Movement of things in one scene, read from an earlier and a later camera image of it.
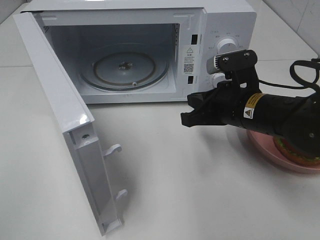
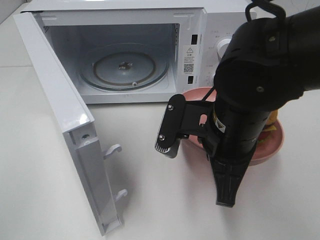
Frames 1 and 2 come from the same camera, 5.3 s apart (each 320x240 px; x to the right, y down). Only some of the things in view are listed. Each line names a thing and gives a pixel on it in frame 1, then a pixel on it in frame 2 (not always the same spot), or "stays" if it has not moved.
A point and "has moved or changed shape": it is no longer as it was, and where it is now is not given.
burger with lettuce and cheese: [289, 150] has moved or changed shape
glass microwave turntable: [124, 66] stays
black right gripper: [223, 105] -> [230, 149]
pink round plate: [266, 144] -> [264, 152]
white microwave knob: [227, 44] stays
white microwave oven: [144, 51] stays
